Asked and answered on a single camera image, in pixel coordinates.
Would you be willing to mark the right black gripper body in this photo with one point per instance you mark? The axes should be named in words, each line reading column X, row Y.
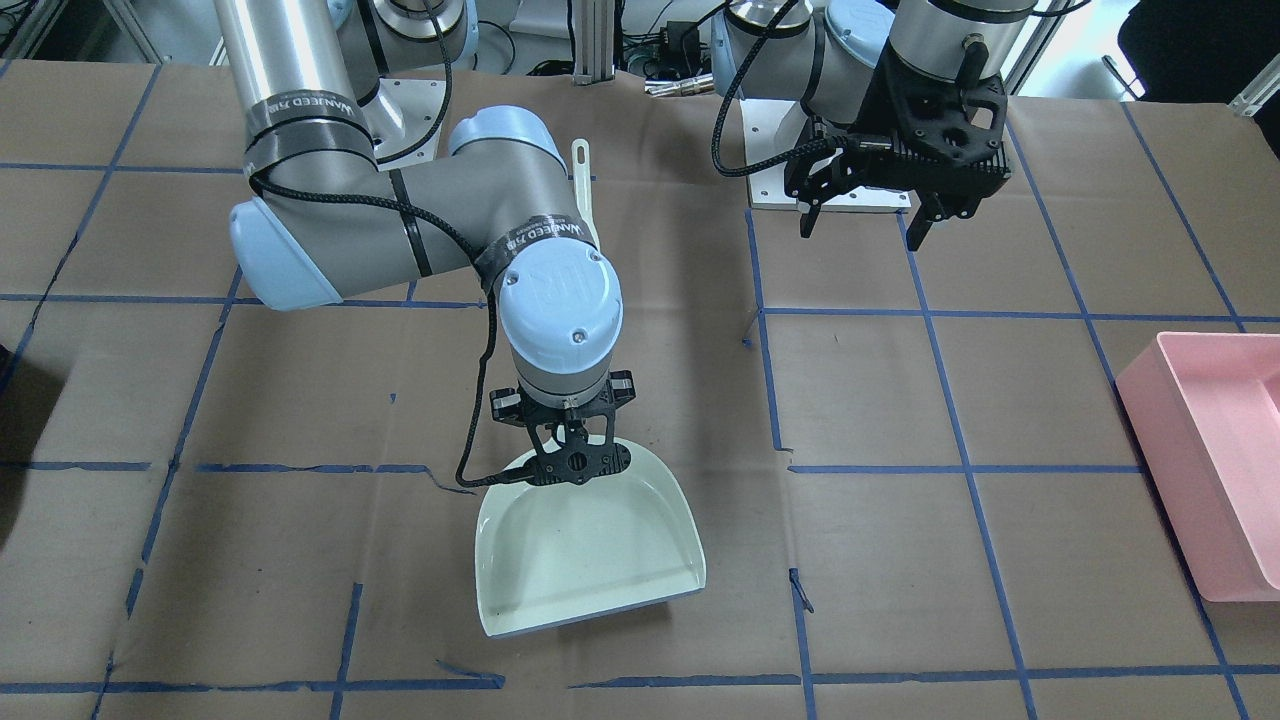
column 507, row 405

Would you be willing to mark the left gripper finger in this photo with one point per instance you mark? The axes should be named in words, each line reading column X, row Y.
column 932, row 210
column 811, row 212

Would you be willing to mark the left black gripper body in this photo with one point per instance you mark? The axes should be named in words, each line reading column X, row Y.
column 884, row 110

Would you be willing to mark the pale green dustpan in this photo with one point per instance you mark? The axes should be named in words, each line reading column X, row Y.
column 554, row 555

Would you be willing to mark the pale green hand brush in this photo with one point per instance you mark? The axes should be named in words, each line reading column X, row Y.
column 582, row 176

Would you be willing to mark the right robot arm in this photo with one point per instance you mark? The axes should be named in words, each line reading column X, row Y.
column 326, row 223

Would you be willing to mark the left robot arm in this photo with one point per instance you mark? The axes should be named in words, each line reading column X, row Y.
column 824, row 56

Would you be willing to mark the pink plastic bin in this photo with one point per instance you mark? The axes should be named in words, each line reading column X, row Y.
column 1204, row 409

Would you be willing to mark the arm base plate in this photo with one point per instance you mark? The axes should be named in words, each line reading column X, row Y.
column 772, row 126
column 399, row 114

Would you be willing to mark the aluminium frame post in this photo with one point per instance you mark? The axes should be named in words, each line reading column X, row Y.
column 594, row 28

